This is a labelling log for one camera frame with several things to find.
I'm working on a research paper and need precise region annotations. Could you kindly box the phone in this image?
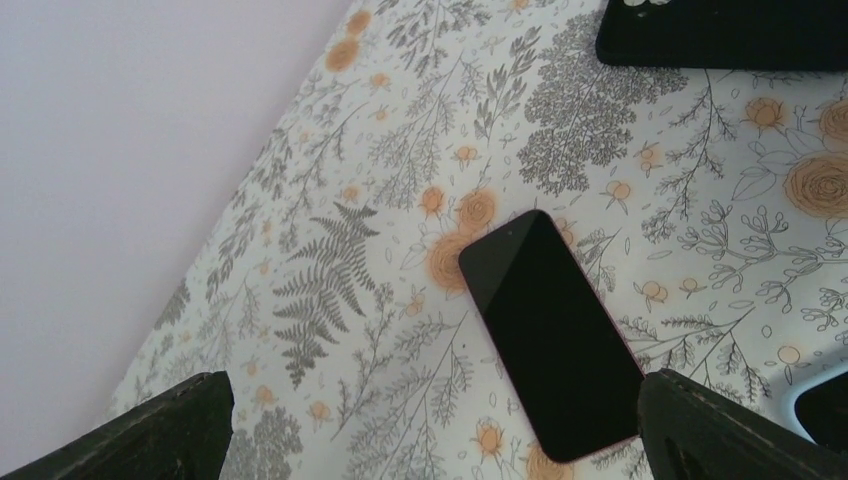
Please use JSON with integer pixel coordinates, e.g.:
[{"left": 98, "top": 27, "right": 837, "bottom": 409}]
[
  {"left": 781, "top": 362, "right": 847, "bottom": 456},
  {"left": 458, "top": 210, "right": 644, "bottom": 463}
]

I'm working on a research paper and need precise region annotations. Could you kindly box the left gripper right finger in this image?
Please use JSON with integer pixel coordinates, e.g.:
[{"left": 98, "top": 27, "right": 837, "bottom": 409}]
[{"left": 637, "top": 369, "right": 847, "bottom": 480}]

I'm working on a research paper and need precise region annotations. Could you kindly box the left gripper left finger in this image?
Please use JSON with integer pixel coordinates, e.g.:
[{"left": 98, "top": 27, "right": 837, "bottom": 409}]
[{"left": 3, "top": 371, "right": 234, "bottom": 479}]

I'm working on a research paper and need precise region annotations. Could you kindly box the black phone case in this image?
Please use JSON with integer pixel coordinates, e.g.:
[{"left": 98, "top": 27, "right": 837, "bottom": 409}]
[{"left": 595, "top": 0, "right": 847, "bottom": 72}]

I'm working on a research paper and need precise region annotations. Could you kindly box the phone in blue case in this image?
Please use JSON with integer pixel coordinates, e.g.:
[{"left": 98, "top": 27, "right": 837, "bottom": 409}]
[{"left": 781, "top": 362, "right": 847, "bottom": 456}]

